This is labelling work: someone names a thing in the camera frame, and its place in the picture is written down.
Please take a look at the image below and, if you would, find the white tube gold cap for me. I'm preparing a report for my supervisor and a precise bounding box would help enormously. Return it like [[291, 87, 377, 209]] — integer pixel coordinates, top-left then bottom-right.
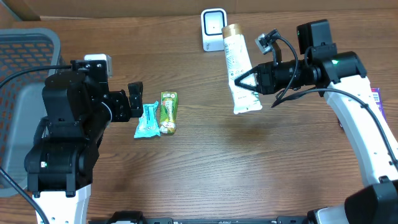
[[222, 24, 262, 114]]

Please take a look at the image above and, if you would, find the purple snack package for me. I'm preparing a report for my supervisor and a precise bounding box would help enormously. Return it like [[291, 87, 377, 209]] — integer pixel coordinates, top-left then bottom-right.
[[371, 88, 386, 119]]

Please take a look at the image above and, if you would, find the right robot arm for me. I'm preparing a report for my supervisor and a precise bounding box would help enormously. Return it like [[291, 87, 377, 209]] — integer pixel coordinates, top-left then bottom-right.
[[234, 19, 397, 224]]

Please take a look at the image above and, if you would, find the teal snack pouch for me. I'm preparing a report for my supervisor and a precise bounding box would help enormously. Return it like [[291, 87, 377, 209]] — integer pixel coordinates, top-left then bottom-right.
[[134, 101, 160, 139]]

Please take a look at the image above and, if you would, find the white barcode scanner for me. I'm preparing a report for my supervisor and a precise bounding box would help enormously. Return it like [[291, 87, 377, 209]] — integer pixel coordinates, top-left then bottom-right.
[[201, 8, 228, 52]]

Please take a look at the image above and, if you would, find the green drink carton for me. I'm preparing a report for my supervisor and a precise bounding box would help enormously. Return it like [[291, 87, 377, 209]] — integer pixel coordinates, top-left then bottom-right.
[[159, 91, 178, 134]]

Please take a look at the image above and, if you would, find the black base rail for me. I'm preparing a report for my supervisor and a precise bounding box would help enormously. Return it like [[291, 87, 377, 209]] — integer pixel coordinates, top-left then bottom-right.
[[88, 211, 312, 224]]

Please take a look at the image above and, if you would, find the grey plastic mesh basket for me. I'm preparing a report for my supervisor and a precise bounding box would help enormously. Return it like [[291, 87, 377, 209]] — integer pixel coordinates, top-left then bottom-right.
[[1, 28, 64, 189]]

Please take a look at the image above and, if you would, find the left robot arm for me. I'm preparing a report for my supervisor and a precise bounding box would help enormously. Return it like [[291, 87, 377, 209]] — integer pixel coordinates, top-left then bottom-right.
[[24, 71, 143, 223]]

